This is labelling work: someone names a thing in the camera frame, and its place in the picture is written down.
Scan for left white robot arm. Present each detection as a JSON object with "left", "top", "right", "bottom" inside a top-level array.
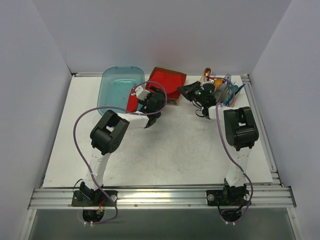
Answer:
[{"left": 73, "top": 84, "right": 167, "bottom": 206}]

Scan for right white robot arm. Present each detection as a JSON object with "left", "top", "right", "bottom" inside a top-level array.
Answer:
[{"left": 177, "top": 81, "right": 259, "bottom": 205}]

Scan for rolled red napkin bundle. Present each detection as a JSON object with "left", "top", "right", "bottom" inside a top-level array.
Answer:
[{"left": 126, "top": 88, "right": 138, "bottom": 112}]

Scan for red napkin stack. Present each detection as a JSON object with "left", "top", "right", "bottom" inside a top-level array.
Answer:
[{"left": 145, "top": 70, "right": 186, "bottom": 100}]

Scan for cardboard napkin box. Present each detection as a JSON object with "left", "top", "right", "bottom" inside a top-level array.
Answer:
[{"left": 144, "top": 66, "right": 188, "bottom": 107}]

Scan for yellow plastic spoon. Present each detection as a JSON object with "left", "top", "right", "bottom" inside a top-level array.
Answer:
[{"left": 213, "top": 78, "right": 224, "bottom": 91}]

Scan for clear utensil organizer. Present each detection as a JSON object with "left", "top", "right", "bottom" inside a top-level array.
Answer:
[{"left": 200, "top": 76, "right": 236, "bottom": 105}]

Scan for copper metallic spoon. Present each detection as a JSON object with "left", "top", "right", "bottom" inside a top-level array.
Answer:
[{"left": 202, "top": 67, "right": 211, "bottom": 83}]

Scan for teal plastic spoon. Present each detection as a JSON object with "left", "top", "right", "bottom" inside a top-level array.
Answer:
[{"left": 229, "top": 85, "right": 239, "bottom": 100}]

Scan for blue plastic knife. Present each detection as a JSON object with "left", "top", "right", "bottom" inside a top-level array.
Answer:
[{"left": 224, "top": 84, "right": 245, "bottom": 107}]

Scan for teal plastic basin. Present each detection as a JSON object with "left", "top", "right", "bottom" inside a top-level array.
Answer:
[{"left": 97, "top": 66, "right": 145, "bottom": 115}]

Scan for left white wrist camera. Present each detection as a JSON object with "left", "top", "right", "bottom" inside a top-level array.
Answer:
[{"left": 130, "top": 86, "right": 151, "bottom": 101}]

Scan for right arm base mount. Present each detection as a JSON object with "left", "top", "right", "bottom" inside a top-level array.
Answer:
[{"left": 206, "top": 185, "right": 250, "bottom": 207}]

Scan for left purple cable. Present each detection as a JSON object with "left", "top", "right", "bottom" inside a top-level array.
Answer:
[{"left": 73, "top": 81, "right": 168, "bottom": 224}]

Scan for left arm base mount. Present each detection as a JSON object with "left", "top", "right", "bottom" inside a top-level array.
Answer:
[{"left": 71, "top": 190, "right": 114, "bottom": 207}]

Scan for aluminium frame rail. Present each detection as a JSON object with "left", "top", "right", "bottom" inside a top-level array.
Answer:
[{"left": 27, "top": 72, "right": 297, "bottom": 211}]

